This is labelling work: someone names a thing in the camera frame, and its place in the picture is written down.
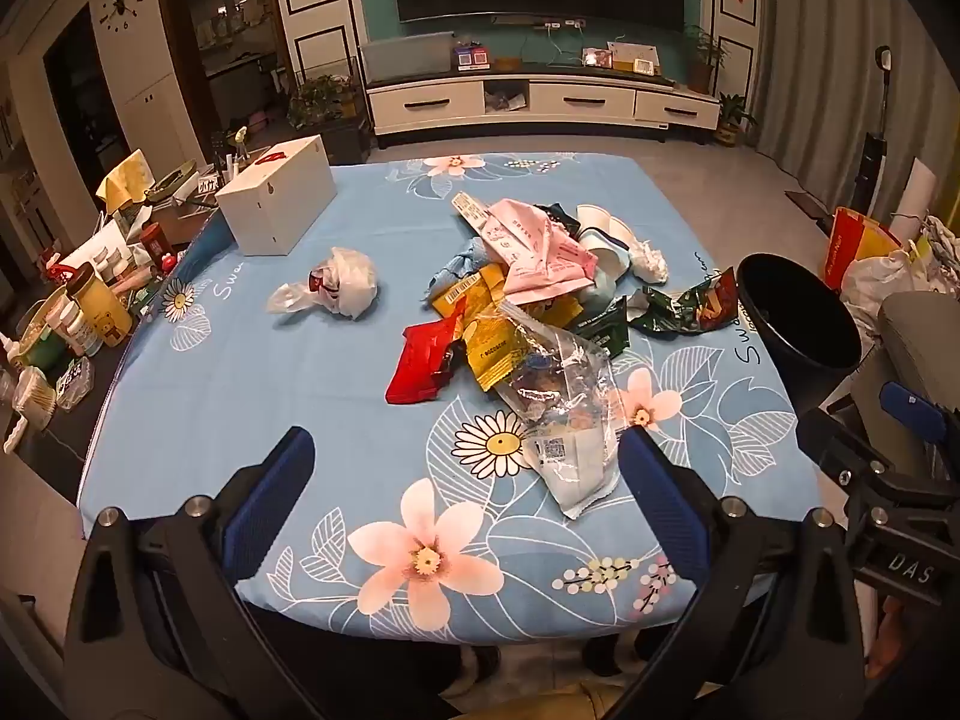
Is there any light blue cloth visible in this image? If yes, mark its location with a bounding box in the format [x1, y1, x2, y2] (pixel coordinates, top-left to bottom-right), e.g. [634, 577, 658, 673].
[427, 236, 488, 301]

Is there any grey chair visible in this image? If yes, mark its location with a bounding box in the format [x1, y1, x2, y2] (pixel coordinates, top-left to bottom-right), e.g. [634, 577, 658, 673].
[847, 291, 960, 466]

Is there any white paper roll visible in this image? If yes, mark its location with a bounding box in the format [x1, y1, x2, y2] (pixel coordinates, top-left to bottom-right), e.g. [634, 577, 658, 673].
[896, 157, 938, 230]

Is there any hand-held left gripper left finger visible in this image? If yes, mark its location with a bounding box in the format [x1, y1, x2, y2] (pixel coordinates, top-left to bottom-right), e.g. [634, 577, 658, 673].
[64, 426, 316, 720]

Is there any white television cabinet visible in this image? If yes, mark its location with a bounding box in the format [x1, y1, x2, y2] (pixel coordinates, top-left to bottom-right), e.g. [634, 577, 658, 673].
[365, 71, 721, 147]

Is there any dark plant stand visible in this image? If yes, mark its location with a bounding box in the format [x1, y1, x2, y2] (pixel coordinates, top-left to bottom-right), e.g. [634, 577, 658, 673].
[289, 116, 374, 166]

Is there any light blue wrapper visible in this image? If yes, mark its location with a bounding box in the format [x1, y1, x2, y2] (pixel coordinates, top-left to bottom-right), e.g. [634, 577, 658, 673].
[583, 259, 637, 316]

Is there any white storage box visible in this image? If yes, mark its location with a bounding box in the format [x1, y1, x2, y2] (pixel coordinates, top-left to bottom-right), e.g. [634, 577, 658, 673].
[215, 136, 336, 256]

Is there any leafy potted plant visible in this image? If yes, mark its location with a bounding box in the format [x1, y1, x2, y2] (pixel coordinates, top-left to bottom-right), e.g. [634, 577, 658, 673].
[287, 75, 361, 128]

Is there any cotton swab box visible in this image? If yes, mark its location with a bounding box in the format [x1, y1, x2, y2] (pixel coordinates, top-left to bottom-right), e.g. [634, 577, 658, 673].
[11, 367, 57, 417]

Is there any blue banded paper cup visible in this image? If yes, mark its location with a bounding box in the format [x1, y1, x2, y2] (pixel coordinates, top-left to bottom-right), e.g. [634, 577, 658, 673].
[592, 216, 640, 267]

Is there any upright vacuum cleaner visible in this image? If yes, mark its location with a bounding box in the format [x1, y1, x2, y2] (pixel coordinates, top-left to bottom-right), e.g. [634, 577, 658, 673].
[855, 45, 893, 218]

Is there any yellow jar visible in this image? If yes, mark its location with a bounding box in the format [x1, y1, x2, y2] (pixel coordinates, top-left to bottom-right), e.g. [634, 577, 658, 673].
[66, 270, 134, 350]

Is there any black trash bin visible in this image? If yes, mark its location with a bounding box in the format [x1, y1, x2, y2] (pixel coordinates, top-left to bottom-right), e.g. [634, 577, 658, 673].
[735, 253, 863, 413]

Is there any orange barcoded packet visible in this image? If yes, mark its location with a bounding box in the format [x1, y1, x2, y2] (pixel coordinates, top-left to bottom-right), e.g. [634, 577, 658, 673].
[431, 264, 511, 316]

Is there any white printed board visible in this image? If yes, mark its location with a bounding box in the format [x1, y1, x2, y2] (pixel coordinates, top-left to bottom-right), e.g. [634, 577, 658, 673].
[607, 41, 661, 76]

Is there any blue floral tablecloth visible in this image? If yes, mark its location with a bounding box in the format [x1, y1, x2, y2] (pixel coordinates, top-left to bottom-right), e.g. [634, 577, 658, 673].
[75, 152, 822, 642]

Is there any yellow cloth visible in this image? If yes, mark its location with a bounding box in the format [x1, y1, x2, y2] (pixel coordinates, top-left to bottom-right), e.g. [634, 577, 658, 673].
[97, 150, 155, 215]

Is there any red yellow shopping bag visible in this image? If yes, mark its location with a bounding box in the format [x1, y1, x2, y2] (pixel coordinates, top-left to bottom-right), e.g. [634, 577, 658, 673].
[825, 208, 905, 290]

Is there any grey flat panel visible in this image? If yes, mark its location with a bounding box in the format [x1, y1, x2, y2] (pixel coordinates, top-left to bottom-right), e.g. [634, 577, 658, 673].
[360, 32, 457, 82]

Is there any tall potted plant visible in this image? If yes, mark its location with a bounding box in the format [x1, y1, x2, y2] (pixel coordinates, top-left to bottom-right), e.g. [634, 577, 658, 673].
[684, 24, 728, 95]

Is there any red crumpled packet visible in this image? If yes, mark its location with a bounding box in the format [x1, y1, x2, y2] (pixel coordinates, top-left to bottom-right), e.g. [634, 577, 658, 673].
[385, 315, 467, 406]

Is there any black wall clock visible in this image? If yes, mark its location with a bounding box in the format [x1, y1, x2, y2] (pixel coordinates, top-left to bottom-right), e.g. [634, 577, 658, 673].
[101, 0, 149, 32]

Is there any dark green packet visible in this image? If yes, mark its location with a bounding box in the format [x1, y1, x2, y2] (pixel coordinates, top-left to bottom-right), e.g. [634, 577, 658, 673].
[574, 294, 631, 361]

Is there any green snack bag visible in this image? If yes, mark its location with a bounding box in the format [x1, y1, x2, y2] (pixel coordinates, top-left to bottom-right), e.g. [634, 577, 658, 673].
[628, 270, 743, 336]

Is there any crumpled white tissue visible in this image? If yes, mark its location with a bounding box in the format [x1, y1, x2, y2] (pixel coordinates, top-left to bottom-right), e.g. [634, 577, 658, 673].
[628, 234, 670, 286]

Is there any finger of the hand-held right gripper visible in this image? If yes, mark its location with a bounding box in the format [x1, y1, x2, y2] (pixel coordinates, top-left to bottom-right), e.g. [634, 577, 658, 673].
[881, 382, 950, 432]
[796, 406, 960, 533]

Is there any pink printed bag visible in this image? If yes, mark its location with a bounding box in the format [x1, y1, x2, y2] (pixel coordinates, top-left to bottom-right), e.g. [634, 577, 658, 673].
[480, 199, 599, 301]

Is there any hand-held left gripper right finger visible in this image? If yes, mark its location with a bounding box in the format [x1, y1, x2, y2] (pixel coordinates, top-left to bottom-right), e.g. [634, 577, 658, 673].
[616, 426, 871, 720]

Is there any clear plastic wrapper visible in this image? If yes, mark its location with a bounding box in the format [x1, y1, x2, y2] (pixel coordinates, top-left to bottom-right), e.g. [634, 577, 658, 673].
[495, 300, 627, 440]

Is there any white coded packet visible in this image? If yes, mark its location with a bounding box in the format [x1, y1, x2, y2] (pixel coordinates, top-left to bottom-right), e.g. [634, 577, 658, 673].
[523, 424, 623, 520]

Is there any small potted plant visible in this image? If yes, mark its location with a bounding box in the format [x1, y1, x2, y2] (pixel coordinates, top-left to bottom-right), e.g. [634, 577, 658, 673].
[714, 94, 758, 147]

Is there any large white plastic bag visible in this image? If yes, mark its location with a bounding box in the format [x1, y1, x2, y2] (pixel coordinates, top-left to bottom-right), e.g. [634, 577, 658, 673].
[840, 240, 938, 316]

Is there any yellow packet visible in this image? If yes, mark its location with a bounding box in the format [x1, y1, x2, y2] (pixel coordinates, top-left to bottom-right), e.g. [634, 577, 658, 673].
[461, 298, 586, 392]

